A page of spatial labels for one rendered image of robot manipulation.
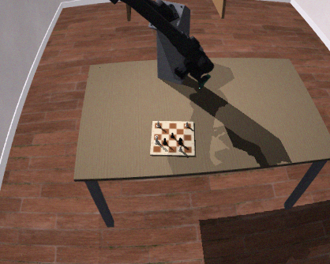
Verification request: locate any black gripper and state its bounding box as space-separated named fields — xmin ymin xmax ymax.
xmin=189 ymin=71 xmax=211 ymax=89

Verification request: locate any brown and cream chessboard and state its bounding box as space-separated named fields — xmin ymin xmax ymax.
xmin=150 ymin=121 xmax=195 ymax=156

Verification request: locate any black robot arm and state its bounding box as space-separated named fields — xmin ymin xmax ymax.
xmin=119 ymin=0 xmax=214 ymax=80

